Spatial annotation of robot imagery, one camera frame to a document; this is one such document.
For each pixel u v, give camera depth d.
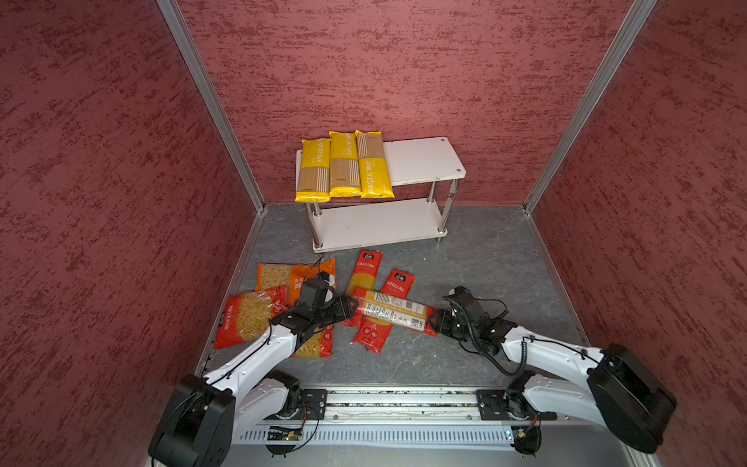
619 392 0.42
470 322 0.66
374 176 0.78
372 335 0.84
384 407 0.76
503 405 0.73
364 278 0.97
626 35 0.75
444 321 0.77
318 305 0.68
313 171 0.79
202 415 0.40
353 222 1.09
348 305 0.77
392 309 0.87
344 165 0.81
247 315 0.85
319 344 0.81
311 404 0.74
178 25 0.73
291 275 0.92
